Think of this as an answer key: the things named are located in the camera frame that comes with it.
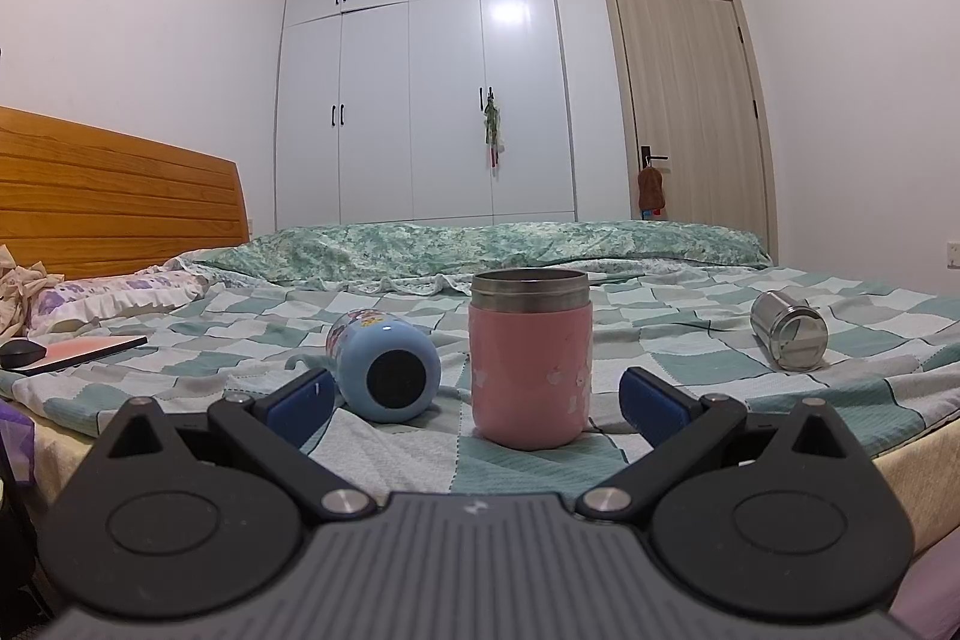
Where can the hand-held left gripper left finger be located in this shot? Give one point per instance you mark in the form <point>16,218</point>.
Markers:
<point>301,407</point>

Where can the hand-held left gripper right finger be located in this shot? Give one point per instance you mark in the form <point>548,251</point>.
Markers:
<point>656,404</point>

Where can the light blue kids bottle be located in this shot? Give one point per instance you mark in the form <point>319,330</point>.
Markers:
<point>360,347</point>

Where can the pink steel-rimmed cup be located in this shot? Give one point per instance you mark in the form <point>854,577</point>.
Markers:
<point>529,370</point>

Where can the stainless steel cup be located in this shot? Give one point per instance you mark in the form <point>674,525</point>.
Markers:
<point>784,321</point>

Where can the green checkered bed sheet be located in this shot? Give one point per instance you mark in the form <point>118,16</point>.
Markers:
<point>697,340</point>

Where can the brown hanging pouch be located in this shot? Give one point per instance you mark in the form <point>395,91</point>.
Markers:
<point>649,190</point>

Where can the green floral quilt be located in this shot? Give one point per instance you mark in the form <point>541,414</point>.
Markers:
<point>450,250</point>

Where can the pink-covered notebook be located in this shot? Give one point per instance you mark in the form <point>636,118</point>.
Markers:
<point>90,349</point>

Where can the purple floral pillow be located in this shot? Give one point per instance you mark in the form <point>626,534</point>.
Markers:
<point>112,295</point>

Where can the wooden headboard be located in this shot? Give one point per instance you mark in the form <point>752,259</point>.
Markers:
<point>112,197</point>

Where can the beige mattress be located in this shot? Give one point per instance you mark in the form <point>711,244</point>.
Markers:
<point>926,490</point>

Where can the black computer mouse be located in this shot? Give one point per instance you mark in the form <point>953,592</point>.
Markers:
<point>21,355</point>

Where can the purple cloth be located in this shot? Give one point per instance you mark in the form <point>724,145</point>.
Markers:
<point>13,437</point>

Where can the beige door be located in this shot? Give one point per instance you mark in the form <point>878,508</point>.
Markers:
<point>694,108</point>

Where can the crumpled beige cloth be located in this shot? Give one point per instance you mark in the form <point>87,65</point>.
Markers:
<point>19,295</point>

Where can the white wardrobe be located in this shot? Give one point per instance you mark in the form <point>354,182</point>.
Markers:
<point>420,108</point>

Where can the green hanging ornament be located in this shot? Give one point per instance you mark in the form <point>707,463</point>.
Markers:
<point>492,123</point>

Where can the pale pink cloth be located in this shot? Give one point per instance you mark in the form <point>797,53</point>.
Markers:
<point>934,595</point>

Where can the wall socket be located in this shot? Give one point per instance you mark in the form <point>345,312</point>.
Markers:
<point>953,256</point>

